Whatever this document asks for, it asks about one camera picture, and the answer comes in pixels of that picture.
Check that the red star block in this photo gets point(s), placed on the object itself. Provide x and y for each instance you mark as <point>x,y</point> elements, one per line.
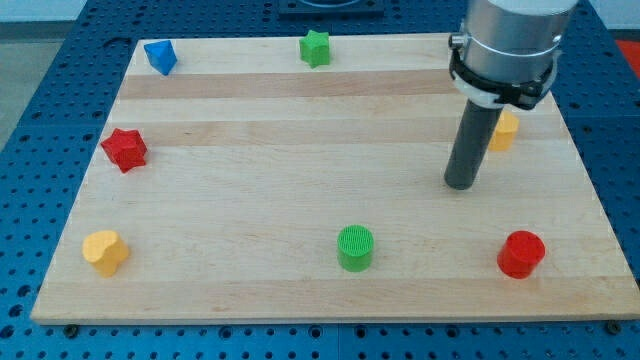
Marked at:
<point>125,148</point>

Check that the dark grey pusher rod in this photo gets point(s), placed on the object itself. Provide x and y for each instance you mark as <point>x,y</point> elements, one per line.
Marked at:
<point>474,133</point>

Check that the blue cube block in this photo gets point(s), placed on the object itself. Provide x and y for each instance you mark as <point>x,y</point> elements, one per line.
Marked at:
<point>161,56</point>

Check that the yellow hexagon block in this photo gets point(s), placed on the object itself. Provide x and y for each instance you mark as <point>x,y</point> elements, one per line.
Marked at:
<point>505,132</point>

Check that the black bolt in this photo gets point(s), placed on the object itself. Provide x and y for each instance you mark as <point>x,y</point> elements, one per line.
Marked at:
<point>613,327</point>
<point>71,331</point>

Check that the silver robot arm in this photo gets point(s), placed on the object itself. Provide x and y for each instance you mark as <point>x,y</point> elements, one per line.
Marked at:
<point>506,51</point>

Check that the red cylinder block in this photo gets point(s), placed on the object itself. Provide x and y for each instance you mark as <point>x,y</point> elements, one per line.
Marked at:
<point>520,254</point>

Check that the black bolt left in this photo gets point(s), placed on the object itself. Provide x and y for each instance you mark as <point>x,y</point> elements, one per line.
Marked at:
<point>71,331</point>

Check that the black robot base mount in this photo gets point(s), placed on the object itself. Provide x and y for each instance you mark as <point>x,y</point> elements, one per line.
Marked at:
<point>331,8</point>

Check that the yellow heart block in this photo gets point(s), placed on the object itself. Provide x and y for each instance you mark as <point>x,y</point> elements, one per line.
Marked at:
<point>105,251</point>

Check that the green star block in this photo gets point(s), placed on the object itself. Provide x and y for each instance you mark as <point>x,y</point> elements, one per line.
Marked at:
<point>314,48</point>

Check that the green cylinder block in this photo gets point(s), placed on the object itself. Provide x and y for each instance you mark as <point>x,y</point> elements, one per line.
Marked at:
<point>355,246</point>

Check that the wooden board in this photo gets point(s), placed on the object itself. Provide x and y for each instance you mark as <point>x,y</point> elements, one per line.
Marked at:
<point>255,162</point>

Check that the black bolt right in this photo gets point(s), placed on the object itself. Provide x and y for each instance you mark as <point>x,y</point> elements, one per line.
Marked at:
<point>613,327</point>

